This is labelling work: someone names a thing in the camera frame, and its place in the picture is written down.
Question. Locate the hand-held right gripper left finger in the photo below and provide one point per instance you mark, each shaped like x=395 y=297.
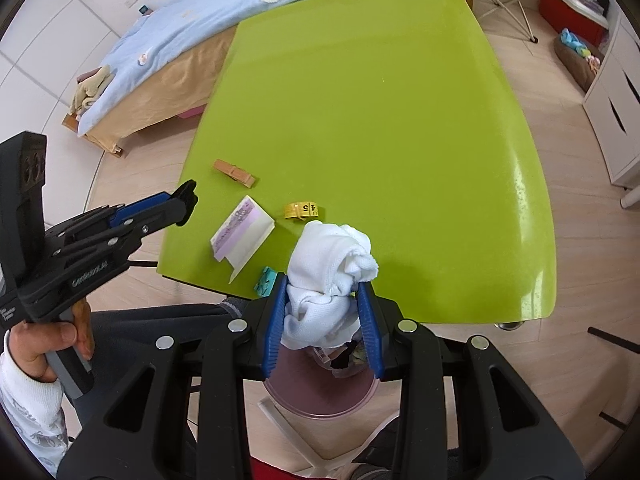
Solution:
x=277 y=320

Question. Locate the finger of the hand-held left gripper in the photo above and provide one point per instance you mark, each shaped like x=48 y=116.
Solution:
x=160 y=220
x=140 y=207

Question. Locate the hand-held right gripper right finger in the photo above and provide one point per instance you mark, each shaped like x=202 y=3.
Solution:
x=370 y=330

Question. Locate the white sock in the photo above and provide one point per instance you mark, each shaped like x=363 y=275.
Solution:
x=325 y=270

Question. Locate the pink plastic bin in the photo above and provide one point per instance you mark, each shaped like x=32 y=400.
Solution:
x=320 y=392

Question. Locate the person's left forearm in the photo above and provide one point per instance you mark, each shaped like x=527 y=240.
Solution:
x=30 y=420

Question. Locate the person's left hand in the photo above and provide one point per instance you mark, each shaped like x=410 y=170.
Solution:
x=35 y=345

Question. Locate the teal binder clip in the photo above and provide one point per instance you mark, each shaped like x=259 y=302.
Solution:
x=265 y=282

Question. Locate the purple and white card packet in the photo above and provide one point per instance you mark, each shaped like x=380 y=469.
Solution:
x=240 y=240

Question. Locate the wooden clothespin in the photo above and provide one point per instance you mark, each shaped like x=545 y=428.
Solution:
x=235 y=173

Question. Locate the wooden bed with tan skirt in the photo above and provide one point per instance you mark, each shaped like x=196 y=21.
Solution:
x=150 y=110

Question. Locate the yellow tape measure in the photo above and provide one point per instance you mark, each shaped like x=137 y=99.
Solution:
x=300 y=210

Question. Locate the black shoe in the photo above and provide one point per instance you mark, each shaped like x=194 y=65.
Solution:
x=375 y=455

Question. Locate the beige folded towel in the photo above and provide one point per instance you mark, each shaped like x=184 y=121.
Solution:
x=90 y=90

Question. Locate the light blue printed blanket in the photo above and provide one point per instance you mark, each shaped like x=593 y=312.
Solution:
x=200 y=20

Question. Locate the green table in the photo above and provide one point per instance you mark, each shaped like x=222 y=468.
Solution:
x=375 y=110

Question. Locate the black bar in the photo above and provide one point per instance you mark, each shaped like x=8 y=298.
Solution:
x=612 y=420
x=615 y=339

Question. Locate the white desk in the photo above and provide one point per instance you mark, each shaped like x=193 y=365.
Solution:
x=631 y=199

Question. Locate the white drawer unit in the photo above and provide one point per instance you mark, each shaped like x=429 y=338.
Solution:
x=620 y=125

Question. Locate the brown pet bed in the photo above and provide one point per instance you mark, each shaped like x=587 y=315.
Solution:
x=575 y=69

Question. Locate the blue green yarn toy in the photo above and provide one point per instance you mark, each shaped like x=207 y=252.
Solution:
x=574 y=42

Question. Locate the red box with white lid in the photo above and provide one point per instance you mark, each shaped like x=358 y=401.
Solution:
x=555 y=12

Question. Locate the small black wall device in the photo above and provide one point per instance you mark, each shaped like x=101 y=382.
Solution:
x=143 y=10

